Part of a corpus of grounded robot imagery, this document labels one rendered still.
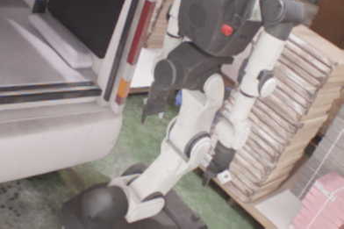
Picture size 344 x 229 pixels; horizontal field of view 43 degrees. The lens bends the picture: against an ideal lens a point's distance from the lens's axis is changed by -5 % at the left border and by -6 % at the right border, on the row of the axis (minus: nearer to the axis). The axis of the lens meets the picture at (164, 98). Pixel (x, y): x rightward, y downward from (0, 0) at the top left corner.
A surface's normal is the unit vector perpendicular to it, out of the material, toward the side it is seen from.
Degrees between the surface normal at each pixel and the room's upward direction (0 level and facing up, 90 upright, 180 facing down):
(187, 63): 45
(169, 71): 90
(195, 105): 100
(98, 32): 90
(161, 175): 60
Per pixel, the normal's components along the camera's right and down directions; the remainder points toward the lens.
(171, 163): -0.44, -0.37
